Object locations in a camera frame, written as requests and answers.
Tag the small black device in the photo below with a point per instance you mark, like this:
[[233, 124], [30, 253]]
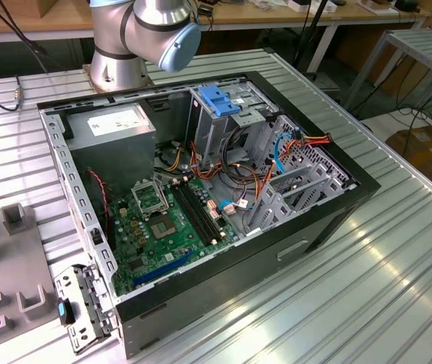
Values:
[[407, 4]]

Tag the black tripod stand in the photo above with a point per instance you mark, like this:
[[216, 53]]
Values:
[[307, 41]]

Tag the grey metal disk bay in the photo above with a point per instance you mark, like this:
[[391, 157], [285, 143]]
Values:
[[276, 201]]

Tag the green motherboard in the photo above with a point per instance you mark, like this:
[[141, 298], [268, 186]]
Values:
[[151, 261]]

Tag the black PC case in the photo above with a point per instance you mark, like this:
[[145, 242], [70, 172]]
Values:
[[238, 273]]

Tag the small white box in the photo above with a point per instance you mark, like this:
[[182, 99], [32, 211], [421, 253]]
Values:
[[299, 5]]

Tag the grey optical drive cage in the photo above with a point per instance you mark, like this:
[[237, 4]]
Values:
[[206, 136]]

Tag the metal slat rack table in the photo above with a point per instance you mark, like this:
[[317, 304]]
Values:
[[420, 45]]

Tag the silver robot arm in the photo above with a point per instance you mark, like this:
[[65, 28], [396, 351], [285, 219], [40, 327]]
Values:
[[110, 38]]

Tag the CPU socket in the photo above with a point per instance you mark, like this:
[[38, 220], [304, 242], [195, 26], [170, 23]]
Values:
[[163, 228]]

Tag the blue expansion slot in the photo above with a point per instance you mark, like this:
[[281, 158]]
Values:
[[163, 270]]

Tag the brown square base plate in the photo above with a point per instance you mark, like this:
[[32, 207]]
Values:
[[85, 71]]

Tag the wooden desk with white frame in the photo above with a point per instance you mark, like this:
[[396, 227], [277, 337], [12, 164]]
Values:
[[246, 17]]

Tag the grey parts rack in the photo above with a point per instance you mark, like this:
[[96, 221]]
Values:
[[11, 258]]

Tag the metal expansion bracket retainer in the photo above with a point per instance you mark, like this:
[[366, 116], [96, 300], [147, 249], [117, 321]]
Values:
[[68, 282]]

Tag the black RAM slot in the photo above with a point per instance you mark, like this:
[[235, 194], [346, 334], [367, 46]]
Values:
[[205, 210], [194, 212], [189, 213], [199, 211]]

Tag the blue plastic drive latch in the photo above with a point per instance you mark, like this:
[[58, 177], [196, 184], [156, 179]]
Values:
[[216, 98]]

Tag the grey power supply unit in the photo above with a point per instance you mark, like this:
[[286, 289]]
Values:
[[110, 151]]

